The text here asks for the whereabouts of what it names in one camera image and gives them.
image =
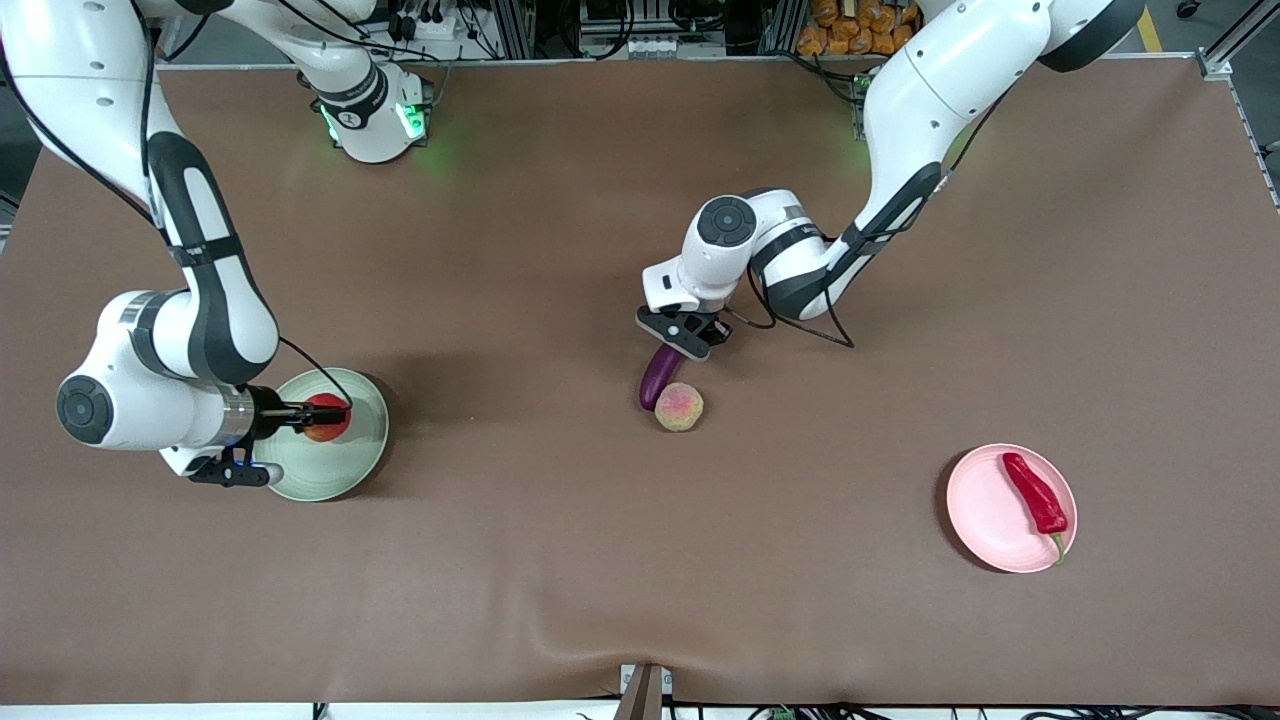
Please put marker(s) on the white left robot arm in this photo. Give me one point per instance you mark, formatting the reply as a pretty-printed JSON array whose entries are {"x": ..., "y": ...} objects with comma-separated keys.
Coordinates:
[{"x": 930, "y": 90}]

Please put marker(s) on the light green plate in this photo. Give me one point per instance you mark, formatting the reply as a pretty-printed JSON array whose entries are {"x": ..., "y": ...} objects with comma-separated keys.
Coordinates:
[{"x": 340, "y": 472}]

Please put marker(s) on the aluminium frame profile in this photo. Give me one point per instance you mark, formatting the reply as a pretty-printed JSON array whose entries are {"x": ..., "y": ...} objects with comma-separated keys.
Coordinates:
[{"x": 1240, "y": 35}]

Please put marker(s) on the purple eggplant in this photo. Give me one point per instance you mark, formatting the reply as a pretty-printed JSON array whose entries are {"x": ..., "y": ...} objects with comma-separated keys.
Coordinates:
[{"x": 658, "y": 382}]

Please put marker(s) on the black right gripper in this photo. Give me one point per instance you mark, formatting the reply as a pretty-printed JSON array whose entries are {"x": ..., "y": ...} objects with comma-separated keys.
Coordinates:
[{"x": 268, "y": 412}]

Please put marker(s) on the red chili pepper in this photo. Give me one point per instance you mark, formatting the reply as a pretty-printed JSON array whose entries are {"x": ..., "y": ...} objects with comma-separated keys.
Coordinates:
[{"x": 1038, "y": 505}]

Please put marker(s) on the aluminium frame post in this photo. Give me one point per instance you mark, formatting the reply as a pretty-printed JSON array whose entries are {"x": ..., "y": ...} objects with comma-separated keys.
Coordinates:
[{"x": 515, "y": 30}]

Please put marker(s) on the red apple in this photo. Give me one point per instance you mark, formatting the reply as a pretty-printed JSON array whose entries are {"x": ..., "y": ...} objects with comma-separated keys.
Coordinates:
[{"x": 330, "y": 432}]

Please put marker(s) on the pink yellow peach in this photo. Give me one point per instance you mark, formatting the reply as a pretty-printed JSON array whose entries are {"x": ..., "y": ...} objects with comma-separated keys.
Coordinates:
[{"x": 679, "y": 407}]

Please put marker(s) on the metal table edge bracket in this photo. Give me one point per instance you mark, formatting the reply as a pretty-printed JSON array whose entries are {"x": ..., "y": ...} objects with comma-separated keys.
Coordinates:
[{"x": 645, "y": 692}]

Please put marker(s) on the pink plate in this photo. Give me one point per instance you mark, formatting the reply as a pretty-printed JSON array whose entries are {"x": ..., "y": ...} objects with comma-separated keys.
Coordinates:
[{"x": 985, "y": 515}]

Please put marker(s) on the white power strip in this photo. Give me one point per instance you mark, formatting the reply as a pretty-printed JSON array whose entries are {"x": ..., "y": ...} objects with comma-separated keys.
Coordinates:
[{"x": 425, "y": 25}]

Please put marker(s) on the brown table cloth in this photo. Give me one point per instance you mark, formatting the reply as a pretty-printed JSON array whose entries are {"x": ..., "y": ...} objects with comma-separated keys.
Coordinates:
[{"x": 600, "y": 560}]

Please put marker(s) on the bag of orange snacks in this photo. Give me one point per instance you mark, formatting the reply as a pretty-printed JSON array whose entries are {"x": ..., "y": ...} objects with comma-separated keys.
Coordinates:
[{"x": 835, "y": 25}]

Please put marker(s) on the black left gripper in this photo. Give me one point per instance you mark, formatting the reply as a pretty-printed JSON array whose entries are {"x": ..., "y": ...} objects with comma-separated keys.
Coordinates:
[{"x": 712, "y": 329}]

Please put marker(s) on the white connector strip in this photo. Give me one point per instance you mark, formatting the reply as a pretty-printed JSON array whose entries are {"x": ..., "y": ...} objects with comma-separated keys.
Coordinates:
[{"x": 660, "y": 46}]

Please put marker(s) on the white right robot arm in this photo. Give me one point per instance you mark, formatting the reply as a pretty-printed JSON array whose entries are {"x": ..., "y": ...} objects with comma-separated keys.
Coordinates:
[{"x": 130, "y": 400}]

